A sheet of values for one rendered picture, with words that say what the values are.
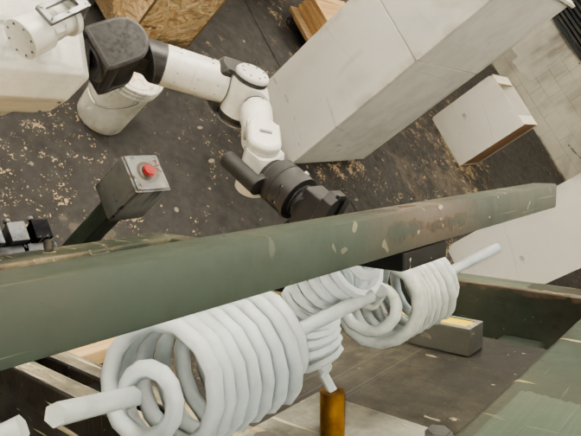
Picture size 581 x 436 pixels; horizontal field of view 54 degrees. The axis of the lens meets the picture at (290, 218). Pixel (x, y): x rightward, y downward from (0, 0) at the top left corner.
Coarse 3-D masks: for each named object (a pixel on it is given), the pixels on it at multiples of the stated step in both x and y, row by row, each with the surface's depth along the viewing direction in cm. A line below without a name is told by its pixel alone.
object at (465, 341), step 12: (108, 252) 143; (444, 324) 82; (456, 324) 82; (480, 324) 82; (420, 336) 84; (432, 336) 83; (444, 336) 82; (456, 336) 81; (468, 336) 80; (480, 336) 83; (432, 348) 83; (444, 348) 82; (456, 348) 81; (468, 348) 80; (480, 348) 83
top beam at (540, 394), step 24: (576, 336) 58; (552, 360) 51; (576, 360) 51; (528, 384) 46; (552, 384) 46; (576, 384) 46; (504, 408) 42; (528, 408) 42; (552, 408) 42; (576, 408) 42; (480, 432) 39; (504, 432) 39; (528, 432) 39; (552, 432) 38; (576, 432) 38
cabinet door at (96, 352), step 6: (102, 342) 82; (108, 342) 82; (78, 348) 80; (84, 348) 79; (90, 348) 79; (96, 348) 79; (102, 348) 79; (78, 354) 77; (84, 354) 77; (90, 354) 77; (96, 354) 78; (102, 354) 79; (90, 360) 77; (96, 360) 78; (102, 360) 79
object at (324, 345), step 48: (288, 288) 36; (336, 288) 32; (336, 336) 35; (0, 384) 61; (48, 384) 54; (96, 384) 55; (48, 432) 55; (96, 432) 49; (240, 432) 45; (288, 432) 37; (336, 432) 36; (384, 432) 37; (432, 432) 36
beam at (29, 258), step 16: (112, 240) 154; (128, 240) 154; (144, 240) 153; (160, 240) 156; (0, 256) 133; (16, 256) 132; (32, 256) 132; (48, 256) 132; (64, 256) 134; (80, 256) 137
